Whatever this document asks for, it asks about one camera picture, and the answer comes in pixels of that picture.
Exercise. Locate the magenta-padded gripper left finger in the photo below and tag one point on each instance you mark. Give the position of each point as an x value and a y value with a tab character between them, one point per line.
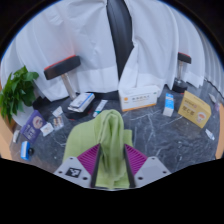
71	171

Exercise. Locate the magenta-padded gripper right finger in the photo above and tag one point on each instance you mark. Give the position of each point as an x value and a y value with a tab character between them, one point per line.
150	170

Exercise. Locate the green towel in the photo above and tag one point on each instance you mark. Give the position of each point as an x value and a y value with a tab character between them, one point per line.
111	143

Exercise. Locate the small black cap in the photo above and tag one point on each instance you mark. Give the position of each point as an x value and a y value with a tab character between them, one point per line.
31	151

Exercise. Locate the flat white printed packet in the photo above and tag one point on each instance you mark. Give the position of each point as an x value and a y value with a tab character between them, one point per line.
46	129

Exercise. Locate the small flat printed packet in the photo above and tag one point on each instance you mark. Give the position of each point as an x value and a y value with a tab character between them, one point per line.
58	122

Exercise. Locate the blue can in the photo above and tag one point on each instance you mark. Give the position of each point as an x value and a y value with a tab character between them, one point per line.
25	150

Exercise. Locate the purple box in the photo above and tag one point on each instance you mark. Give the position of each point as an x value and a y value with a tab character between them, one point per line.
33	126

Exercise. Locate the small flat white packet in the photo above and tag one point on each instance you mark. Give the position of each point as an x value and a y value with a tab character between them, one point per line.
57	111

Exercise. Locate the small blue-white box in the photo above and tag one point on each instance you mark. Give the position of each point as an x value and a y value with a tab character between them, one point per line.
168	105

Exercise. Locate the small white sachet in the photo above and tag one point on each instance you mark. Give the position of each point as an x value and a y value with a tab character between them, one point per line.
210	134

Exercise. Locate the white tube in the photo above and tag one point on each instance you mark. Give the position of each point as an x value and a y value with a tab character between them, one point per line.
100	107

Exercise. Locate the white box with orange mark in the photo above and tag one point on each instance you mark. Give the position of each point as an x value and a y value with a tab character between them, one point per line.
139	98

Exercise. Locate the white plant pot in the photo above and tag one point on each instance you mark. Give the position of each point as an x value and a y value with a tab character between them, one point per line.
22	117

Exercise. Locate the yellow box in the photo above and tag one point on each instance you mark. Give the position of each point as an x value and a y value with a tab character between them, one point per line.
194	109

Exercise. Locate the green leafy plant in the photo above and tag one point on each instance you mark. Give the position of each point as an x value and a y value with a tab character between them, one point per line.
16	90

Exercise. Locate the white curtain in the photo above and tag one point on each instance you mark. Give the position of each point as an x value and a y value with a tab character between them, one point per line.
66	33

